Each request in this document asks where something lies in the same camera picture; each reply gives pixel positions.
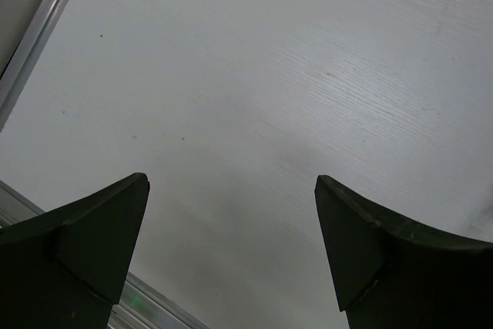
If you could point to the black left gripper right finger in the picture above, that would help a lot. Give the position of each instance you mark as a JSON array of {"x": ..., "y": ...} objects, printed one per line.
[{"x": 390, "y": 271}]

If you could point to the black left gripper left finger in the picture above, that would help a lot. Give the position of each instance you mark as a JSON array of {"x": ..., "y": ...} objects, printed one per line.
[{"x": 66, "y": 268}]

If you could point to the aluminium front table rail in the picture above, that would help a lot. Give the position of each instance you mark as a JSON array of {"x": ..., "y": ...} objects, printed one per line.
[{"x": 141, "y": 306}]

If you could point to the aluminium table rail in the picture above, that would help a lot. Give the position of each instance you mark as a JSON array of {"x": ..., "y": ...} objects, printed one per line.
[
  {"x": 27, "y": 52},
  {"x": 141, "y": 306}
]

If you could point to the aluminium left table rail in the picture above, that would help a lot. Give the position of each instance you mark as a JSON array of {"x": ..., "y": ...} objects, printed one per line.
[{"x": 27, "y": 52}]

